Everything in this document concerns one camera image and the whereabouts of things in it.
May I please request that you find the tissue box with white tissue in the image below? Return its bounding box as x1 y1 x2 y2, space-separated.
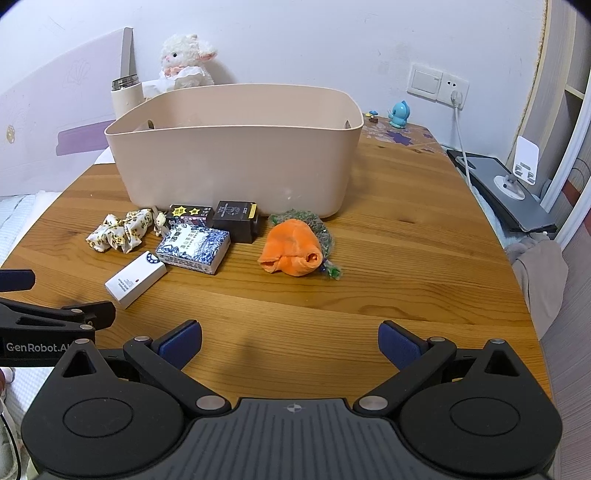
141 69 206 100

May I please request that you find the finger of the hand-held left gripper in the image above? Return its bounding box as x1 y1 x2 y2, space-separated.
0 299 116 331
0 270 37 292

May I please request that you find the black box yellow label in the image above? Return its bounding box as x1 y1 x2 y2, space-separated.
211 200 260 245

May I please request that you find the white plug and cable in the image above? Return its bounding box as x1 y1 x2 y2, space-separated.
450 90 477 191

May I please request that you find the light blue cloth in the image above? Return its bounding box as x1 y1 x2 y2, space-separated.
475 185 514 250

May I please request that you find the beige plastic storage bin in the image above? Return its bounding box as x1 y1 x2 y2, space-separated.
104 83 364 220

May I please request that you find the white phone stand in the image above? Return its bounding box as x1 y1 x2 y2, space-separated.
494 136 541 200

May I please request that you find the grey cloth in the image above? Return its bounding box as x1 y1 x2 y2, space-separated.
505 233 570 342

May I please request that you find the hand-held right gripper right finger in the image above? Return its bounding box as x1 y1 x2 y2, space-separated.
353 320 528 415

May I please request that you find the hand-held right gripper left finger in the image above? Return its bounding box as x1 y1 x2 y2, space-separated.
54 320 232 415

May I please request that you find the white plush lamb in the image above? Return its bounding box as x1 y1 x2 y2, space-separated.
159 33 221 88

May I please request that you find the orange cloth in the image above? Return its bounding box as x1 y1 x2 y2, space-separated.
257 219 324 278

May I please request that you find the black box with yellow stars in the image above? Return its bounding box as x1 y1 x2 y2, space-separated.
167 204 213 228

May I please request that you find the white wall socket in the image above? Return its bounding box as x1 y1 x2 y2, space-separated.
436 71 470 110

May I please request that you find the grey laptop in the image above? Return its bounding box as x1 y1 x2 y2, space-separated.
445 148 558 234

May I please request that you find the cream thermos bottle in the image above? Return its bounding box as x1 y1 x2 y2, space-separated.
110 77 147 119

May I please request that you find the purple flower patterned mat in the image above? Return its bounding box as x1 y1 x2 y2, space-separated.
359 115 437 156

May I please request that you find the pale purple bed headboard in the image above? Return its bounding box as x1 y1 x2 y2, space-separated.
0 27 136 197

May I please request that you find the white rectangular box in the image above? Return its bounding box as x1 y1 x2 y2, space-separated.
104 250 168 309

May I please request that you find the white bedding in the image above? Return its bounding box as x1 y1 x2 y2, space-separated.
0 194 62 269

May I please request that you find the white wardrobe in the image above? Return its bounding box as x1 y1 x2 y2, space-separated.
508 0 591 245

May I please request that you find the blue figurine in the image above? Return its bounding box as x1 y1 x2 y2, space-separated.
387 102 412 130

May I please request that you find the blue and white patterned box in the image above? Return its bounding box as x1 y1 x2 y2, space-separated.
156 222 232 276

